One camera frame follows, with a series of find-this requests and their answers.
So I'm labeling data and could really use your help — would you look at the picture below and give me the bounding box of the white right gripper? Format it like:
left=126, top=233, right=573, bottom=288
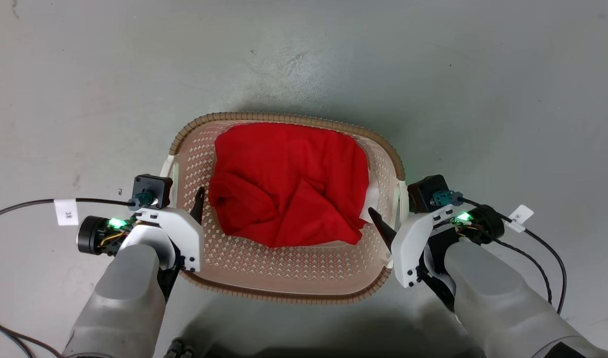
left=367, top=204, right=465, bottom=289

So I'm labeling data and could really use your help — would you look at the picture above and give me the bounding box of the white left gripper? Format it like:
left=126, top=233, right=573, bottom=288
left=121, top=186, right=206, bottom=273

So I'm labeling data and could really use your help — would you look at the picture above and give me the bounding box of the beige woven plastic laundry basket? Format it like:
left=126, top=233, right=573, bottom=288
left=161, top=112, right=408, bottom=305

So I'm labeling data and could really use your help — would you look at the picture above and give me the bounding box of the white garment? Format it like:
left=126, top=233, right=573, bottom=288
left=359, top=185, right=385, bottom=225

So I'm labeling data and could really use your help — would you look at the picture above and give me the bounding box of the red garment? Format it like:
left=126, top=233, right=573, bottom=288
left=207, top=122, right=371, bottom=249

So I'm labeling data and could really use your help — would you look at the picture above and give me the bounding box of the white paper cable label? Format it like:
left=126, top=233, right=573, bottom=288
left=507, top=204, right=535, bottom=234
left=54, top=198, right=80, bottom=227

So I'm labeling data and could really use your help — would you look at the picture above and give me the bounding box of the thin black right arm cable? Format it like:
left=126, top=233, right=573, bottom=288
left=492, top=238, right=553, bottom=305

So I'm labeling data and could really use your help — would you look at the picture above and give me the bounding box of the black left camera cable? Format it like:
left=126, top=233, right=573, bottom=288
left=0, top=197, right=136, bottom=223

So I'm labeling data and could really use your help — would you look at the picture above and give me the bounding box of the black camera cable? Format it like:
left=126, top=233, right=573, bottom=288
left=0, top=197, right=136, bottom=223
left=457, top=196, right=568, bottom=315

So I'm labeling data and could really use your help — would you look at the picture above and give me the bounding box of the black right camera cable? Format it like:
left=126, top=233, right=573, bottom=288
left=457, top=196, right=568, bottom=315

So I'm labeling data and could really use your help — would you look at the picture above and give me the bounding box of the black floor cable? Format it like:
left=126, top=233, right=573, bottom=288
left=0, top=315, right=62, bottom=358

